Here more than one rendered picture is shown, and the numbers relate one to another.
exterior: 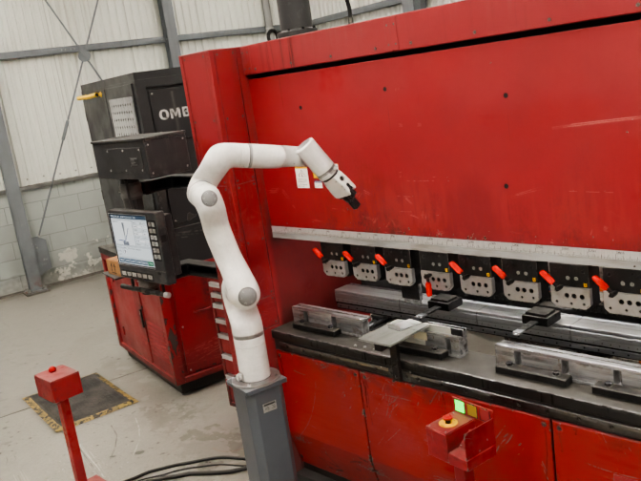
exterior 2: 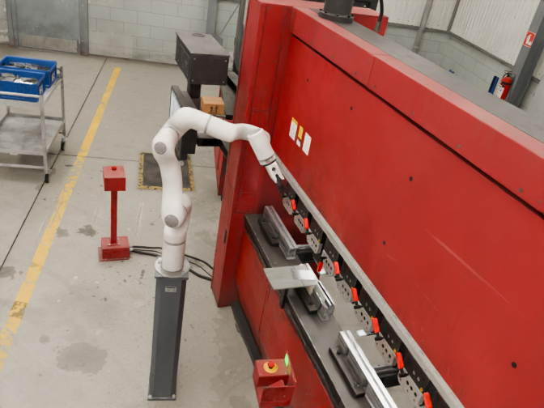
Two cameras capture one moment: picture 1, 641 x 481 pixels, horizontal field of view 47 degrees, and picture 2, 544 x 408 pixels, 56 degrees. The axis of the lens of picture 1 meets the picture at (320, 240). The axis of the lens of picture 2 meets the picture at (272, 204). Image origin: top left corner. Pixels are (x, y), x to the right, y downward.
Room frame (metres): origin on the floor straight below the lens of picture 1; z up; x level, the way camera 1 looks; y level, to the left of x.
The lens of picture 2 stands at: (0.78, -0.80, 2.77)
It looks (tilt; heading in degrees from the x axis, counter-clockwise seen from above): 30 degrees down; 18
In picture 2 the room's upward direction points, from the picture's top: 11 degrees clockwise
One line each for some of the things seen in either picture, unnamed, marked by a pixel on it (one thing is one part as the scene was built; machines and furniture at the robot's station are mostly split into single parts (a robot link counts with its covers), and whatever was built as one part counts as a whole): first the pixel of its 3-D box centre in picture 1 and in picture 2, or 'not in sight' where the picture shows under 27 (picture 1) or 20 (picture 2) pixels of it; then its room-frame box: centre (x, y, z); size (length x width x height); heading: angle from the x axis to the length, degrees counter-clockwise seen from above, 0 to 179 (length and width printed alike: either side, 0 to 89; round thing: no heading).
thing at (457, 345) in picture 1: (426, 338); (314, 291); (3.09, -0.40, 0.92); 0.39 x 0.06 x 0.10; 43
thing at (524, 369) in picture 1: (532, 373); (346, 370); (2.65, -0.73, 0.89); 0.30 x 0.05 x 0.03; 43
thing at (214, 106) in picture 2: (125, 263); (212, 104); (5.00, 1.36, 1.04); 0.30 x 0.26 x 0.12; 31
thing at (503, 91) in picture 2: not in sight; (502, 90); (8.87, -1.30, 1.04); 0.18 x 0.17 x 0.56; 31
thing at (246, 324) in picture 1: (241, 303); (177, 217); (2.76, 0.34, 1.30); 0.19 x 0.12 x 0.24; 18
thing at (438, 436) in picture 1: (460, 432); (273, 378); (2.53, -0.41, 0.75); 0.20 x 0.16 x 0.18; 35
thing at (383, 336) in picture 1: (393, 332); (290, 277); (3.03, -0.26, 1.00); 0.26 x 0.18 x 0.01; 133
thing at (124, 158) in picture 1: (152, 219); (195, 104); (3.73, 0.83, 1.53); 0.51 x 0.25 x 0.85; 43
